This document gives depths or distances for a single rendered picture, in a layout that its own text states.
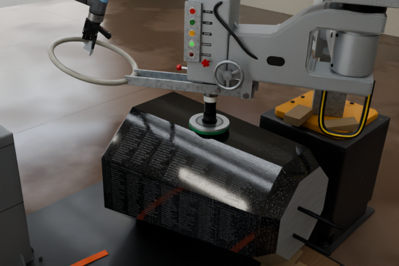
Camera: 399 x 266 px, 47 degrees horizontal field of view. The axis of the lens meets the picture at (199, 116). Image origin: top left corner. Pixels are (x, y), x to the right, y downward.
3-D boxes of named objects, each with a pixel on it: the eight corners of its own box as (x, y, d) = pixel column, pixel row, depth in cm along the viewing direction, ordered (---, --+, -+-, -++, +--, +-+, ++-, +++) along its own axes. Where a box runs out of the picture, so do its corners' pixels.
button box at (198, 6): (200, 61, 222) (203, 2, 210) (199, 63, 219) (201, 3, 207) (185, 59, 224) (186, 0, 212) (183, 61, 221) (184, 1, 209)
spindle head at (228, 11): (265, 81, 238) (274, -7, 219) (257, 96, 219) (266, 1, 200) (199, 72, 247) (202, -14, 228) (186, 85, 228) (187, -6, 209)
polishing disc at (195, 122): (224, 113, 257) (225, 111, 256) (233, 131, 238) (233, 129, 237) (187, 115, 253) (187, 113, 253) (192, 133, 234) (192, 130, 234)
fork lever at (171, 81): (259, 88, 239) (260, 78, 237) (252, 101, 223) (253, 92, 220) (137, 75, 258) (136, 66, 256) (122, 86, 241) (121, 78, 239)
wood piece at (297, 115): (297, 111, 287) (298, 104, 285) (312, 115, 282) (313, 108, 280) (282, 122, 273) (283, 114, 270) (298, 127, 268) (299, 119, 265)
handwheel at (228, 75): (246, 86, 223) (249, 56, 217) (241, 94, 215) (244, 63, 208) (216, 82, 227) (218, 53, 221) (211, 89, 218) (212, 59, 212)
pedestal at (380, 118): (295, 174, 367) (308, 88, 335) (374, 211, 326) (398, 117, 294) (243, 209, 323) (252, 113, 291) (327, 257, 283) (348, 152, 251)
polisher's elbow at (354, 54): (328, 62, 222) (334, 21, 214) (369, 66, 219) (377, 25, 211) (330, 75, 205) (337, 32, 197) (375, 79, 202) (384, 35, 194)
